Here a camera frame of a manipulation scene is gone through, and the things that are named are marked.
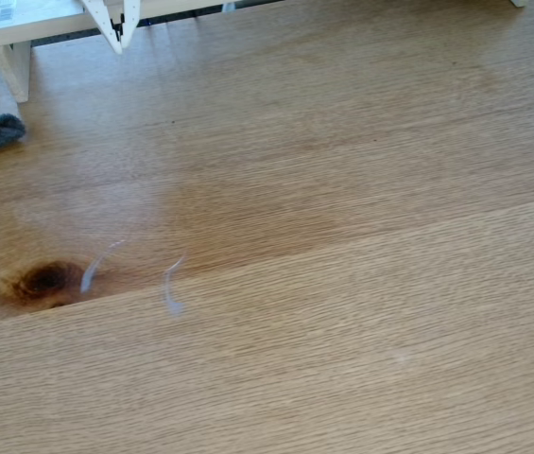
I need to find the white wooden stand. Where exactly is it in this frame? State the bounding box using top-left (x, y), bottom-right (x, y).
top-left (0, 0), bottom-right (530, 104)

